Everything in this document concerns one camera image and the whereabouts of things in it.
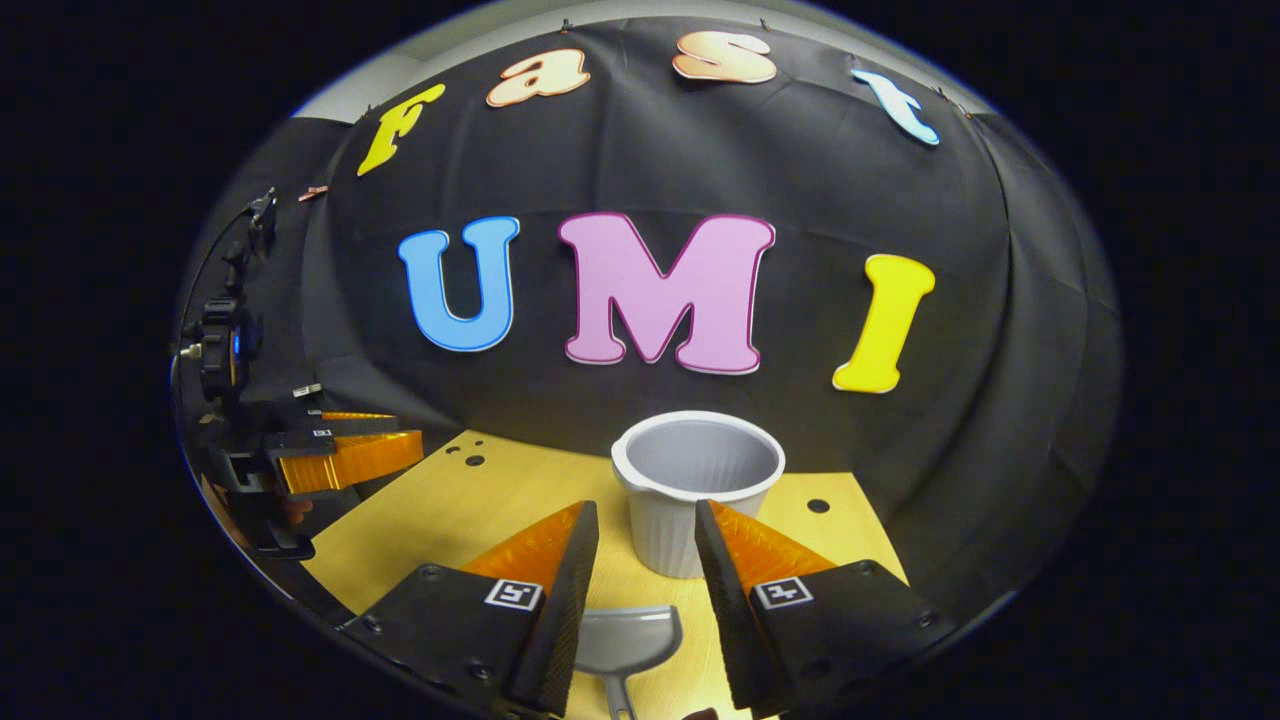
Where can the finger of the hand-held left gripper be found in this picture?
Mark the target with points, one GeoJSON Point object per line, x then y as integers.
{"type": "Point", "coordinates": [350, 425]}
{"type": "Point", "coordinates": [350, 460]}

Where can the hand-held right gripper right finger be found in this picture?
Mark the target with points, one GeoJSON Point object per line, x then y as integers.
{"type": "Point", "coordinates": [730, 620]}

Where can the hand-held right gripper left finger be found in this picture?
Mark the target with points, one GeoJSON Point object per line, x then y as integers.
{"type": "Point", "coordinates": [560, 620]}

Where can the grey dustpan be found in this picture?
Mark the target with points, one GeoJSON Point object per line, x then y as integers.
{"type": "Point", "coordinates": [625, 640]}

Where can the white ribbed garbage bin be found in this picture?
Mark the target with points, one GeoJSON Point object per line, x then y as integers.
{"type": "Point", "coordinates": [680, 530]}

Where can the wooden desktop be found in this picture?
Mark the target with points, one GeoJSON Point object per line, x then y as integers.
{"type": "Point", "coordinates": [450, 510]}

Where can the red backdrop clip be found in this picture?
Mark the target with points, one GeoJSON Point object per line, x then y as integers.
{"type": "Point", "coordinates": [312, 192]}

